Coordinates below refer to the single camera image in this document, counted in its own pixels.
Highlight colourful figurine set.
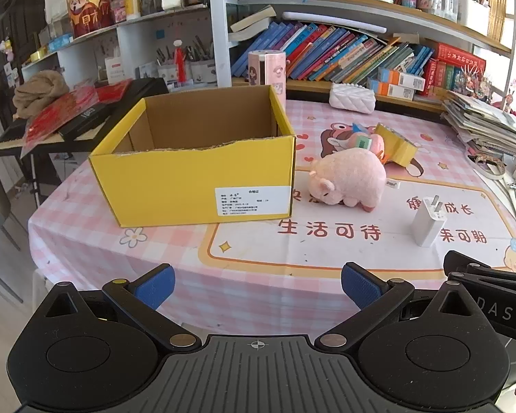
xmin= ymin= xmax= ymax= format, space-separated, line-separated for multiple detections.
xmin=453 ymin=62 xmax=495 ymax=97

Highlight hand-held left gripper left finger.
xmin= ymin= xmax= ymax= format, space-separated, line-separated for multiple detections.
xmin=38 ymin=263 xmax=202 ymax=352

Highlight thick beige book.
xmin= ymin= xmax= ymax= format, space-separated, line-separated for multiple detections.
xmin=229 ymin=5 xmax=278 ymax=41

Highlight white bookshelf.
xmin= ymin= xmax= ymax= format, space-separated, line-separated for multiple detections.
xmin=21 ymin=0 xmax=516 ymax=113

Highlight white box red label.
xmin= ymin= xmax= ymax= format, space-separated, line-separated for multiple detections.
xmin=104 ymin=56 xmax=125 ymax=84

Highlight white rolled tube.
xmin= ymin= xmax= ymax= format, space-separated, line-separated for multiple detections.
xmin=282 ymin=11 xmax=390 ymax=35

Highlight beige knit cloth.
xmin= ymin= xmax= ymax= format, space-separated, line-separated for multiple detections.
xmin=13 ymin=70 xmax=69 ymax=119

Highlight red tassel ornament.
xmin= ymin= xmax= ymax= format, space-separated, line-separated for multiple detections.
xmin=173 ymin=40 xmax=187 ymax=83

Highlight white storage box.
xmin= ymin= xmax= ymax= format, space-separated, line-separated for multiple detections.
xmin=457 ymin=0 xmax=491 ymax=37

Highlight white charger plug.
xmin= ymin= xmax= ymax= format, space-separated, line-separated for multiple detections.
xmin=410 ymin=195 xmax=448 ymax=248

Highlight red paper packets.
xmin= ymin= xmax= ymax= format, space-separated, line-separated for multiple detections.
xmin=21 ymin=80 xmax=132 ymax=158

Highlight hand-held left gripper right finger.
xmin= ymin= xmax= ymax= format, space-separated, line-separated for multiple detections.
xmin=315 ymin=262 xmax=479 ymax=352

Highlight orange and white box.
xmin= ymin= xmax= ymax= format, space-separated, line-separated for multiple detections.
xmin=367 ymin=78 xmax=416 ymax=99
xmin=377 ymin=68 xmax=426 ymax=92

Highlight pink cartoon canister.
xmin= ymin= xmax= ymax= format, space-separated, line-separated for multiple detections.
xmin=247 ymin=50 xmax=288 ymax=110

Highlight red fortune god decoration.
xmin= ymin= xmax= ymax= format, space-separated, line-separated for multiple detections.
xmin=66 ymin=0 xmax=115 ymax=39

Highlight red thick dictionary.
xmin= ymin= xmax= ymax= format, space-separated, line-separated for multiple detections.
xmin=434 ymin=43 xmax=486 ymax=72

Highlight blue flat box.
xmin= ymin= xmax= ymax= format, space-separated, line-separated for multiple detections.
xmin=47 ymin=34 xmax=74 ymax=52

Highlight stack of papers and magazines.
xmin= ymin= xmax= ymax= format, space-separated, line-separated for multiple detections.
xmin=441 ymin=90 xmax=516 ymax=158

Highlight pink plush pig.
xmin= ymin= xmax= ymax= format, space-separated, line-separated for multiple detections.
xmin=306 ymin=147 xmax=388 ymax=212

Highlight black keyboard piano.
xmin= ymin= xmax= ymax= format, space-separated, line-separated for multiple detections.
xmin=0 ymin=78 xmax=169 ymax=151

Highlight row of yellow books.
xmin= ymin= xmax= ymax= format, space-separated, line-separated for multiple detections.
xmin=484 ymin=0 xmax=510 ymax=44

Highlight yellow cardboard box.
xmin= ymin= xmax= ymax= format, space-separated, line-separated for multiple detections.
xmin=88 ymin=85 xmax=297 ymax=229

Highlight white quilted pouch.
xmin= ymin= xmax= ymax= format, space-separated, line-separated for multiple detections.
xmin=329 ymin=83 xmax=376 ymax=114

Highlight gold tape roll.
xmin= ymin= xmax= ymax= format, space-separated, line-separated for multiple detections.
xmin=372 ymin=123 xmax=419 ymax=168

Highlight row of colourful leaning books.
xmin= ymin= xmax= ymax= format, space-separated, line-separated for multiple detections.
xmin=230 ymin=21 xmax=435 ymax=84

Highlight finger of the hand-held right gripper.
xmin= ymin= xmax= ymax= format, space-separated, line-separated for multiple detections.
xmin=443 ymin=250 xmax=516 ymax=297

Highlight brown patterned strap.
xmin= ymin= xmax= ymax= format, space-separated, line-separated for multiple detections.
xmin=466 ymin=148 xmax=506 ymax=181

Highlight white pen cup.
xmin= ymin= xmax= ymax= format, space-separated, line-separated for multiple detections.
xmin=185 ymin=36 xmax=218 ymax=84
xmin=157 ymin=45 xmax=179 ymax=89

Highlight pink printed tablecloth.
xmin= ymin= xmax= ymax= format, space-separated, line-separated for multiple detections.
xmin=28 ymin=99 xmax=516 ymax=340

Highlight pink peach plush toy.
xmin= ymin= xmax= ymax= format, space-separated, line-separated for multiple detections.
xmin=342 ymin=131 xmax=386 ymax=164

